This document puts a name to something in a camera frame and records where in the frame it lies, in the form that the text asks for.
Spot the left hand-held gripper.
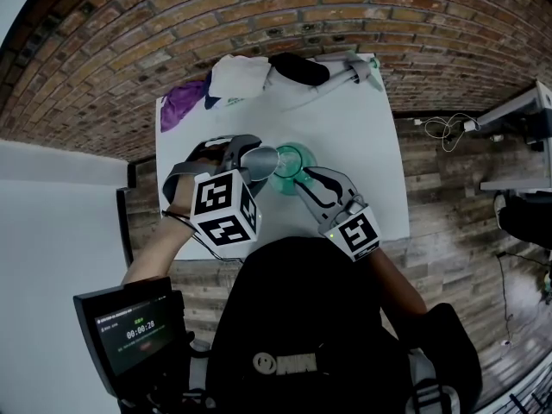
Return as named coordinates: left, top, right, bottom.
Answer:
left=161, top=134, right=267, bottom=249

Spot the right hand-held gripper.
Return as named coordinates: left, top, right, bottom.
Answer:
left=295, top=166, right=382, bottom=264

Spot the person's right forearm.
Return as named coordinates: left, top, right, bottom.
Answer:
left=366, top=250, right=429, bottom=314

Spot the person's left forearm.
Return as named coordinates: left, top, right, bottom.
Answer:
left=122, top=207, right=198, bottom=286

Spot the person's left hand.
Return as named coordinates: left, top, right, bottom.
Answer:
left=166, top=176, right=195, bottom=216

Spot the white cloth with green logo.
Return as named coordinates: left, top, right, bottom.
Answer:
left=203, top=55, right=271, bottom=110

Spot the black wrist band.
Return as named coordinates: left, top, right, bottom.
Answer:
left=161, top=209, right=195, bottom=232

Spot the purple cloth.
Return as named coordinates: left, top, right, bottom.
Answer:
left=160, top=79, right=207, bottom=134

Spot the person's black clothed torso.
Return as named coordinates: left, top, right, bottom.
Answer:
left=205, top=235, right=483, bottom=414

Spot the black cloth pouch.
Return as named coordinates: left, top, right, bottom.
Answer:
left=267, top=53, right=331, bottom=88

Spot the white table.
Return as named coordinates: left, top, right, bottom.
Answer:
left=476, top=79, right=552, bottom=193

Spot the black timer monitor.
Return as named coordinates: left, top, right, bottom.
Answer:
left=72, top=276, right=186, bottom=379

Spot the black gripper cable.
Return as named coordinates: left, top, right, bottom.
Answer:
left=189, top=226, right=245, bottom=263

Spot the thin white cable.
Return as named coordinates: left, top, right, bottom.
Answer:
left=413, top=112, right=469, bottom=154

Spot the white harness strap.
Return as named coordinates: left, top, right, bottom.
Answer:
left=407, top=349, right=461, bottom=414
left=183, top=351, right=216, bottom=409

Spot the black floor cable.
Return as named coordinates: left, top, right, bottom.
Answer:
left=495, top=251, right=515, bottom=342

